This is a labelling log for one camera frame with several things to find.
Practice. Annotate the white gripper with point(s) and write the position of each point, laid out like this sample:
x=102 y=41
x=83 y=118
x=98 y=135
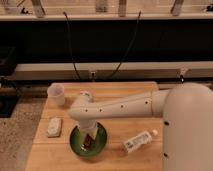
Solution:
x=88 y=127

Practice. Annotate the red and yellow pepper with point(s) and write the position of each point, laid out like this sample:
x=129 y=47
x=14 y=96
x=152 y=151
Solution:
x=93 y=135

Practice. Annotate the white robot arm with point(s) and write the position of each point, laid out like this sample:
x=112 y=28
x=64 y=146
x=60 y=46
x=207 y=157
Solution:
x=187 y=113

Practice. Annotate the green ceramic bowl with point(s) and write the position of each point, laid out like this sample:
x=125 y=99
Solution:
x=77 y=144

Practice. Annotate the white sponge block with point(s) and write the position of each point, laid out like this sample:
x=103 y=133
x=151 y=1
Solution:
x=54 y=127

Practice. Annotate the white plastic bottle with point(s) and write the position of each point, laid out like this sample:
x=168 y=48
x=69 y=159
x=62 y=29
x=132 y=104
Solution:
x=134 y=143

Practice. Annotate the translucent plastic cup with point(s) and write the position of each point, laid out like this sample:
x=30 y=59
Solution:
x=56 y=93

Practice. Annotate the wall power outlet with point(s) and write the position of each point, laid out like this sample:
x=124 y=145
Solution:
x=92 y=75

